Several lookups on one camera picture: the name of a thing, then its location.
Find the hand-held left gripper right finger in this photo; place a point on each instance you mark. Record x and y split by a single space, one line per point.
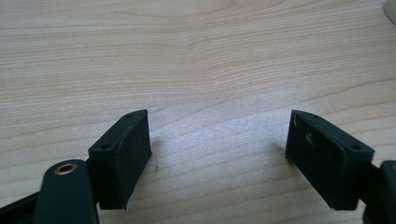
327 163

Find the white round container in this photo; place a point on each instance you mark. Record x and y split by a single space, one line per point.
392 9

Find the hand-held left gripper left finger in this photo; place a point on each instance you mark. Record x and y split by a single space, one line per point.
120 161

